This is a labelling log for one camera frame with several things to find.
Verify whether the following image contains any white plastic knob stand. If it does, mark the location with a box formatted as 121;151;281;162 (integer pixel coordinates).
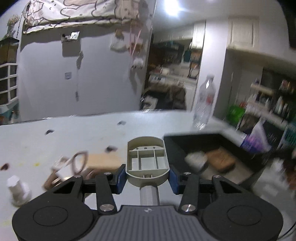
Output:
6;175;32;207

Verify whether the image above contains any glass fish tank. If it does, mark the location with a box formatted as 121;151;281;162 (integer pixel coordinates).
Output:
0;37;19;65

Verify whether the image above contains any grey plastic scoop-shaped holder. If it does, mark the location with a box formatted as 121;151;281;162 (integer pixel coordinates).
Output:
125;137;170;206

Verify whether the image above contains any white power adapter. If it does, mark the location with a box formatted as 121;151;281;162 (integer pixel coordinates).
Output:
52;157;73;181

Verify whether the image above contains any purple floral tissue box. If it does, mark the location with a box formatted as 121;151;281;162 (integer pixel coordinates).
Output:
240;122;271;154

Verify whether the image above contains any round white tape measure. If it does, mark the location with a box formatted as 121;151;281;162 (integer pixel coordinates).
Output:
185;151;208;172

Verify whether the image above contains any patterned hanging wall cloth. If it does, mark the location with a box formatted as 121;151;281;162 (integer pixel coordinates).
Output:
23;0;148;34

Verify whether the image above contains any clear plastic water bottle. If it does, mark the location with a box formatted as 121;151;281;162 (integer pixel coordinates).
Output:
193;74;216;130

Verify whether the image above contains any green plastic bag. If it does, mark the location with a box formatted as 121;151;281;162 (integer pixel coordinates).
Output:
226;105;245;127

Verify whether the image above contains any white drawer cabinet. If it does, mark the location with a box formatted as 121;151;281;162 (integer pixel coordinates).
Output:
0;63;19;114

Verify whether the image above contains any brown loop strap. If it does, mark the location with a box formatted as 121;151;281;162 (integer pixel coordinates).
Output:
71;151;89;175

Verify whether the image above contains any black storage box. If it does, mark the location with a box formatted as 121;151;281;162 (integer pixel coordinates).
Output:
164;133;266;188

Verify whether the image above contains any carved wooden square block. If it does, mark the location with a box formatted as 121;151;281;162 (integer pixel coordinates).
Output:
206;148;236;173

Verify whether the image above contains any white plush wall toy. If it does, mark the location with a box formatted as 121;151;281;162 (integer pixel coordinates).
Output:
131;57;144;69

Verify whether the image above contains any light wooden oval block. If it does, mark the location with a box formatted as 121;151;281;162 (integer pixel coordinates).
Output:
86;153;122;171

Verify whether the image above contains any small brown labelled box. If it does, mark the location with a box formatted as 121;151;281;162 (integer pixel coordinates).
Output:
43;171;66;190

